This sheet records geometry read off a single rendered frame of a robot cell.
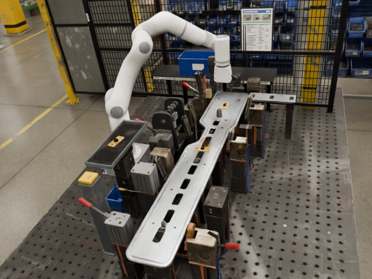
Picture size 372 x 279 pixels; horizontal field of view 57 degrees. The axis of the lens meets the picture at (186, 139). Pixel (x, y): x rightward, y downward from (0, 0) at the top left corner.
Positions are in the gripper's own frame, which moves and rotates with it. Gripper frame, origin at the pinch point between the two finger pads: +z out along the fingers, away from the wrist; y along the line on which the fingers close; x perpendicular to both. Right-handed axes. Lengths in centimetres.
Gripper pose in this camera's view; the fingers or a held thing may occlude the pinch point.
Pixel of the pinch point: (223, 88)
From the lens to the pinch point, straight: 209.8
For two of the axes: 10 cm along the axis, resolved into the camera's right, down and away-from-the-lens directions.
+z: 1.0, 8.3, 5.6
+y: 9.4, 1.1, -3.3
